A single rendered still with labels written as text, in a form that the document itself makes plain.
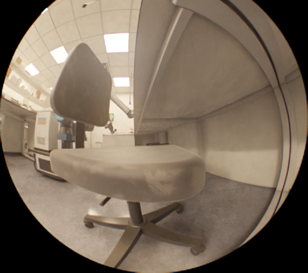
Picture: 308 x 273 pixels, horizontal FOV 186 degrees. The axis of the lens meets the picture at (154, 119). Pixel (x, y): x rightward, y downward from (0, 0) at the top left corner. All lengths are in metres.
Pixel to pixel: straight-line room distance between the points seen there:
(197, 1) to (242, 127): 0.90
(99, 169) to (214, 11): 0.32
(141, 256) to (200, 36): 0.77
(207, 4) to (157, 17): 0.10
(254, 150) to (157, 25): 0.95
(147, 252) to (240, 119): 1.08
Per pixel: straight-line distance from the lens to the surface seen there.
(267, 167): 0.94
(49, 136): 1.42
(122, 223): 0.53
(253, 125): 0.91
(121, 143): 3.50
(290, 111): 0.76
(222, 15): 0.22
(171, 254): 0.55
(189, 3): 0.19
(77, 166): 0.19
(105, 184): 0.16
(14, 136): 2.90
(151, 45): 0.26
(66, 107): 0.39
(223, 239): 0.61
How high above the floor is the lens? 0.51
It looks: 12 degrees up
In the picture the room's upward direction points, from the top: 4 degrees counter-clockwise
